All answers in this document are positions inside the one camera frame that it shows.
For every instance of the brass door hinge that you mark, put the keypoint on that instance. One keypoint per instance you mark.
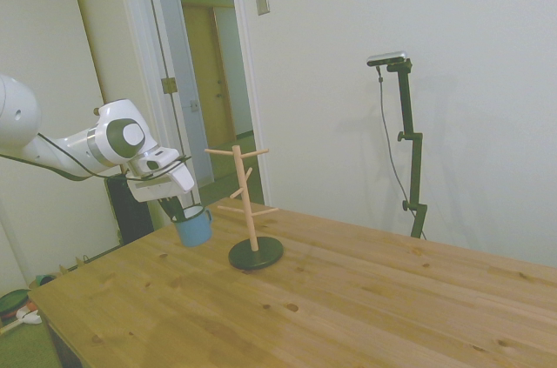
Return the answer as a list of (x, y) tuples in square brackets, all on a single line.
[(169, 85)]

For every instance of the blue enamel mug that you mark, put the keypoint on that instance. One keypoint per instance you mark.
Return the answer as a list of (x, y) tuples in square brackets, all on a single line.
[(194, 231)]

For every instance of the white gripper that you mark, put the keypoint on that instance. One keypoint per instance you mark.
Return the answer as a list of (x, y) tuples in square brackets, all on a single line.
[(183, 178)]

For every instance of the wooden mug tree black base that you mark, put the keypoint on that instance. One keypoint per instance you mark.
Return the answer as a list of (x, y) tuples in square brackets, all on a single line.
[(245, 194)]

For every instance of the white floor item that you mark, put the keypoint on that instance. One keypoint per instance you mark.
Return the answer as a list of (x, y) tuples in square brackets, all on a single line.
[(30, 317)]

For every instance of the brown cardboard floor box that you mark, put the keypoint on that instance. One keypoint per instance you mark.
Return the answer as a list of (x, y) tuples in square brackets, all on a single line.
[(45, 279)]

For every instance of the wooden hallway door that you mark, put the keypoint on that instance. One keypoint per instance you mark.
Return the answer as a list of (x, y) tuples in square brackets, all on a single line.
[(213, 81)]

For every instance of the grey camera on stand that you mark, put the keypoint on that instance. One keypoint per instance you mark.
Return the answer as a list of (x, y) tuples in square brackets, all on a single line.
[(387, 58)]

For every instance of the black box on floor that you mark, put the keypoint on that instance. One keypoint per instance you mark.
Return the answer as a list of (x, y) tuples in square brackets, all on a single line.
[(130, 220)]

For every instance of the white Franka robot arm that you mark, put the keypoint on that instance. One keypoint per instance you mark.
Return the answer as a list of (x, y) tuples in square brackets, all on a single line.
[(109, 142)]

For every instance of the white open door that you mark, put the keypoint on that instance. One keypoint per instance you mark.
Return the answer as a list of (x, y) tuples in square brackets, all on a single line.
[(183, 59)]

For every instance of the green round floor item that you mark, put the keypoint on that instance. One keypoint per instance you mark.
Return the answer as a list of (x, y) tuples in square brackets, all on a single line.
[(12, 302)]

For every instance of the black camera stand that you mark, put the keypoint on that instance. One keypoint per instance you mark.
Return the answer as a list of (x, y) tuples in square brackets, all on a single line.
[(408, 115)]

